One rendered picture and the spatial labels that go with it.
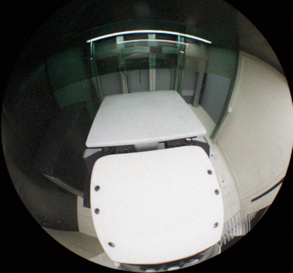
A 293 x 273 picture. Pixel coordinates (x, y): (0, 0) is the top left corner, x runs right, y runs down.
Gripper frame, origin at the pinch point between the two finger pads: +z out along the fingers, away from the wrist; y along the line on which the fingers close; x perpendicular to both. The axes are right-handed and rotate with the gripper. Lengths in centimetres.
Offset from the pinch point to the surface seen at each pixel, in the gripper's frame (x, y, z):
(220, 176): -31.2, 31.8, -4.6
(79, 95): -1.8, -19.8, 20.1
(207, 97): -22, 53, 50
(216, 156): -31.1, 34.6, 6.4
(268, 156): -9.5, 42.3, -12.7
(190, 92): -23, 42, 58
